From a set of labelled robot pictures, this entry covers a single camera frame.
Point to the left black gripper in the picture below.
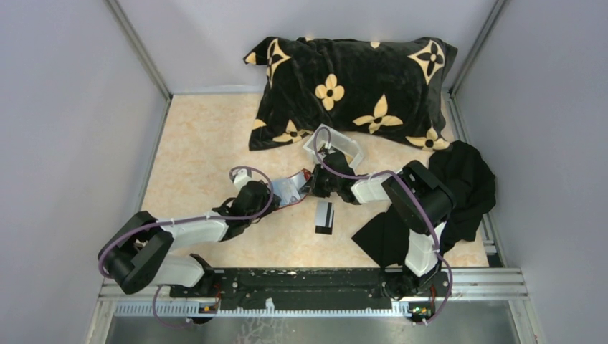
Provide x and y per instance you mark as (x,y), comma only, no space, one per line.
(273,206)

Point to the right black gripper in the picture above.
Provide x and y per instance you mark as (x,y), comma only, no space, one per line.
(315,189)

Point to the silver card with black stripe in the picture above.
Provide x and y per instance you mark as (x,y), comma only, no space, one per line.
(324,214)

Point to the white credit card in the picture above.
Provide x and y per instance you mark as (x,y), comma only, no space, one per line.
(287,191)

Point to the red card holder wallet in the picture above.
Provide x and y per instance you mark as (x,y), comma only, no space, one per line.
(299,179)

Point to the black glossy credit card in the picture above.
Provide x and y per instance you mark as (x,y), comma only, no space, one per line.
(324,229)

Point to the white plastic card box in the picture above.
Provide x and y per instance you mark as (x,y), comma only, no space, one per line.
(330,138)

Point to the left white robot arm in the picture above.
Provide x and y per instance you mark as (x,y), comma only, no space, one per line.
(141,253)

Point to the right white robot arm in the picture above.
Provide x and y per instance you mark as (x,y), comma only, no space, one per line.
(409,232)

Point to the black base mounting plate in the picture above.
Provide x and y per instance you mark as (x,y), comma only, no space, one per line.
(313,289)

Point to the black pillow with yellow flowers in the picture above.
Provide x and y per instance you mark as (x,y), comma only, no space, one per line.
(387,89)

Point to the black cloth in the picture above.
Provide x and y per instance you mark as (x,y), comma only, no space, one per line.
(465,180)

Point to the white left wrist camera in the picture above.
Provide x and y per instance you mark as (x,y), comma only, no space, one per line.
(240,177)

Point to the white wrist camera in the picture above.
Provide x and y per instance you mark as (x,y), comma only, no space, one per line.
(324,152)
(240,177)

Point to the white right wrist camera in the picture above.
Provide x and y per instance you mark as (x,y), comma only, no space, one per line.
(324,152)

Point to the white slotted cable duct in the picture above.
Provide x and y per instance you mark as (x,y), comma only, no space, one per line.
(195,309)

